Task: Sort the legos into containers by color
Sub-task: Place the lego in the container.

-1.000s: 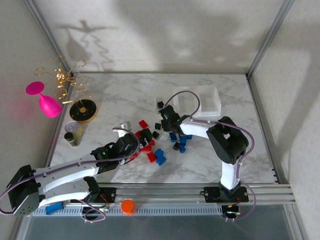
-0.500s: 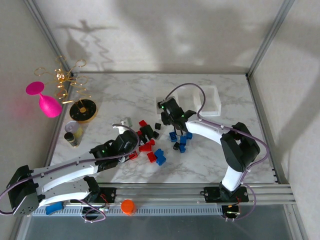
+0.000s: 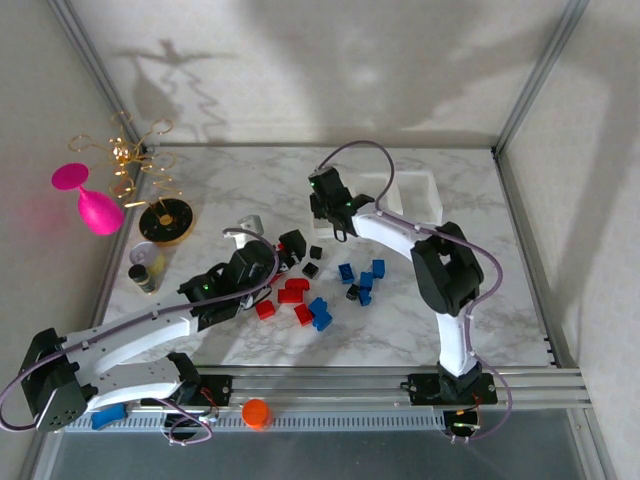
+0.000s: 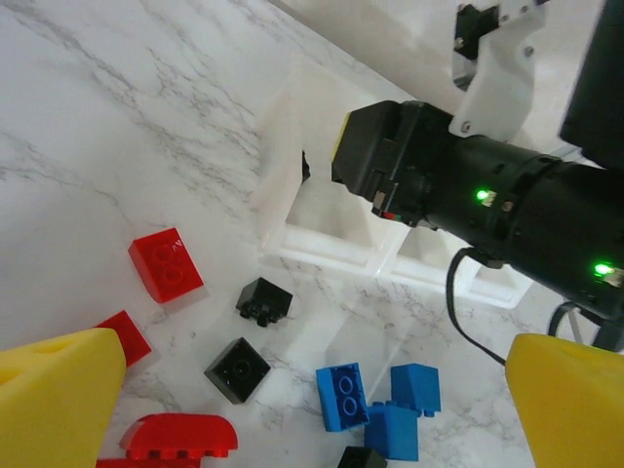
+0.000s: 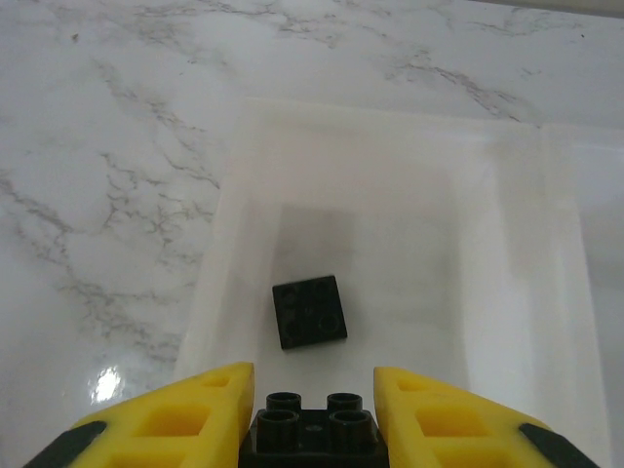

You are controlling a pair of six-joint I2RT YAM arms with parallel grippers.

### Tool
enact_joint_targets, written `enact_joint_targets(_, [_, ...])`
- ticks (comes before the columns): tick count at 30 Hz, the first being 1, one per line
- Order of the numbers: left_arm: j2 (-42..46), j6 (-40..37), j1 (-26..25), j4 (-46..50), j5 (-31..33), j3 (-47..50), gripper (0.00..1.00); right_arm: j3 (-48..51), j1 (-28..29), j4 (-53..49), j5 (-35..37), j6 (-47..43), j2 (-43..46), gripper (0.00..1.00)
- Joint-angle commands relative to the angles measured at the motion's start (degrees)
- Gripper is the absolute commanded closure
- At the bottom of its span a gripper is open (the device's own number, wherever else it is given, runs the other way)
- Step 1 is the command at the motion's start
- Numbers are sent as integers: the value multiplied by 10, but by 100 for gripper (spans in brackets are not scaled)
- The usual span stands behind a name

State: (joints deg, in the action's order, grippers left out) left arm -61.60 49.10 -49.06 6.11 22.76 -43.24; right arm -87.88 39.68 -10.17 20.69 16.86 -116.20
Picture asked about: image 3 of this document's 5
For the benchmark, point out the small black bottle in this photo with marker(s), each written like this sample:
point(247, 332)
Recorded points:
point(142, 280)

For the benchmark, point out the pink plastic wine glass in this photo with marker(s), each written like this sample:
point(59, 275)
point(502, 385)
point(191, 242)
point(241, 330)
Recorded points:
point(100, 212)

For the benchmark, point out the blue plastic clip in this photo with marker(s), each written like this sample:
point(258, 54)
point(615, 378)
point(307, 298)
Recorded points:
point(107, 416)

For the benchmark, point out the aluminum back rail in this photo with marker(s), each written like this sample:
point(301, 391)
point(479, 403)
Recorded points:
point(325, 145)

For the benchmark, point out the black corner bracket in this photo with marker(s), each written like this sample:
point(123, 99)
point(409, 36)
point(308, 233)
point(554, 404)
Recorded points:
point(550, 350)

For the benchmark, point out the orange cylinder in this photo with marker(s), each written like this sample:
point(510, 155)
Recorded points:
point(257, 414)

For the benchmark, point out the long red lego brick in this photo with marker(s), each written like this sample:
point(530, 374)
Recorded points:
point(298, 285)

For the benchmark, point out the blue lego brick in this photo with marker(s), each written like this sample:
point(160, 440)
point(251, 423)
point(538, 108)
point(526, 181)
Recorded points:
point(317, 305)
point(378, 268)
point(366, 281)
point(323, 321)
point(346, 272)
point(365, 297)

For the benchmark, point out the small yellow object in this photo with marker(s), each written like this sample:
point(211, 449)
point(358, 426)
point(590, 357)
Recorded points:
point(158, 263)

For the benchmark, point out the aluminum frame post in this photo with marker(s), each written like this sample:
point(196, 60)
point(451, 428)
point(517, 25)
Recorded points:
point(542, 67)
point(96, 65)

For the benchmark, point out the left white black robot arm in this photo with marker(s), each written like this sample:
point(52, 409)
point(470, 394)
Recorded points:
point(140, 330)

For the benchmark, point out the aluminum base rail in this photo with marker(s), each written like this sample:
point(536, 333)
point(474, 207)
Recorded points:
point(325, 385)

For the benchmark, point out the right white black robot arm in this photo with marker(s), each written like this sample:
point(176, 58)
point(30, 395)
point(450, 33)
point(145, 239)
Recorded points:
point(455, 340)

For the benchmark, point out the aluminum side rail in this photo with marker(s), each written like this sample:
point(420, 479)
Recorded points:
point(529, 250)
point(100, 310)

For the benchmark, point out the black lego brick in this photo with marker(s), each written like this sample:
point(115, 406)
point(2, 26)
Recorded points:
point(353, 291)
point(310, 270)
point(315, 251)

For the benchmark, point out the white round disc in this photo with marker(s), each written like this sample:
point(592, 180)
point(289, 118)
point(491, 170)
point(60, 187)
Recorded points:
point(142, 252)

